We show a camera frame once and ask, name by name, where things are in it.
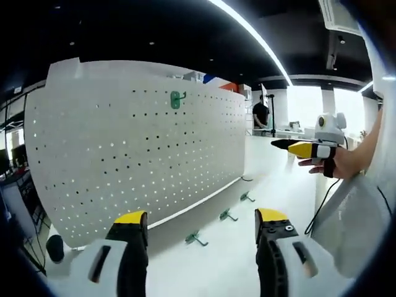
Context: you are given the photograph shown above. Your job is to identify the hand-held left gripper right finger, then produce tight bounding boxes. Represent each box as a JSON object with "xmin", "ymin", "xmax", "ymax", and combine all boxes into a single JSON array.
[{"xmin": 254, "ymin": 207, "xmax": 341, "ymax": 297}]

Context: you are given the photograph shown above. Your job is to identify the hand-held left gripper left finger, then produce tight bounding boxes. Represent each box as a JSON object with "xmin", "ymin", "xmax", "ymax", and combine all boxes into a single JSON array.
[{"xmin": 61, "ymin": 210, "xmax": 150, "ymax": 297}]

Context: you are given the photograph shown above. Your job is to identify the white perforated mounting plate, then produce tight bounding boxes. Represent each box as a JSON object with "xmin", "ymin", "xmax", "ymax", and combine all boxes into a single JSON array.
[{"xmin": 24, "ymin": 79, "xmax": 254, "ymax": 252}]

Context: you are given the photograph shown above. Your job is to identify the person's right hand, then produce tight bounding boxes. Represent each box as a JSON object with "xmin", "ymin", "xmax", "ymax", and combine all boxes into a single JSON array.
[{"xmin": 298, "ymin": 147, "xmax": 362, "ymax": 181}]

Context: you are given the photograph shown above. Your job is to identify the monitor on black stand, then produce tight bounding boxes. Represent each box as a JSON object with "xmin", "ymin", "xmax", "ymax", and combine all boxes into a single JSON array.
[{"xmin": 260, "ymin": 84, "xmax": 278, "ymax": 137}]

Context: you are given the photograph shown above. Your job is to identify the person's white shirt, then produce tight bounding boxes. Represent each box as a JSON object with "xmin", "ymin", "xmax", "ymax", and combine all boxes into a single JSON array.
[{"xmin": 358, "ymin": 21, "xmax": 395, "ymax": 131}]

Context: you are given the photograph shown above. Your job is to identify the black rounded object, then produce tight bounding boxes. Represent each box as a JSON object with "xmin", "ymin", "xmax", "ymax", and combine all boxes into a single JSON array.
[{"xmin": 45, "ymin": 234, "xmax": 65, "ymax": 264}]

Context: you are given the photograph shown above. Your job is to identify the ceiling air conditioner vent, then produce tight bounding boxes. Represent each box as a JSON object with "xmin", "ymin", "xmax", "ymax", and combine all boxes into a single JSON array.
[{"xmin": 317, "ymin": 0, "xmax": 362, "ymax": 32}]

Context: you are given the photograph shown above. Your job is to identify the ceiling light strip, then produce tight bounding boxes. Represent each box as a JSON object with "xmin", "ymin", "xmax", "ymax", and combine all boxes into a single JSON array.
[{"xmin": 207, "ymin": 0, "xmax": 291, "ymax": 87}]

